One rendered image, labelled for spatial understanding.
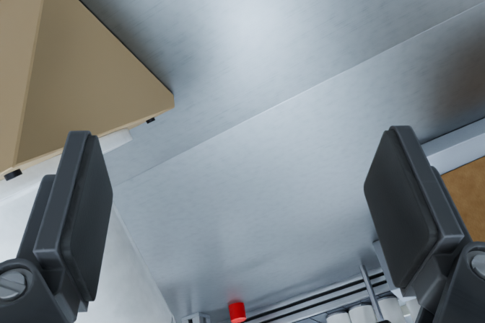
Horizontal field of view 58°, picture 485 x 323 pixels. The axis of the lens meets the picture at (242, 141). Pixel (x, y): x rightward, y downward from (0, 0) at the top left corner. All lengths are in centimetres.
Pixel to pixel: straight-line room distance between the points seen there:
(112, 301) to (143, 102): 15
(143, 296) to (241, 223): 33
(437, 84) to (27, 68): 39
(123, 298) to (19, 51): 17
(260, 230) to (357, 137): 23
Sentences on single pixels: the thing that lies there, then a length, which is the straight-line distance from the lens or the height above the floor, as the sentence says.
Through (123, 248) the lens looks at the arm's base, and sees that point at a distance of 34.
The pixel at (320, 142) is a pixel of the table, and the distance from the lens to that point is 52.
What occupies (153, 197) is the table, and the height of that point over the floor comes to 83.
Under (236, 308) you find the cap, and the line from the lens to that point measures 98.
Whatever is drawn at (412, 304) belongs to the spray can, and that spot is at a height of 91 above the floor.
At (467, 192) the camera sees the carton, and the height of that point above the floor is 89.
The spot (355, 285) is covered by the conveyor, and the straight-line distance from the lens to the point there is 98.
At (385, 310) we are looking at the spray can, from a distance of 99.
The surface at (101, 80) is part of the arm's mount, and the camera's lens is 31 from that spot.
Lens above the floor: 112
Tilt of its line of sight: 37 degrees down
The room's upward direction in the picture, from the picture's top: 168 degrees clockwise
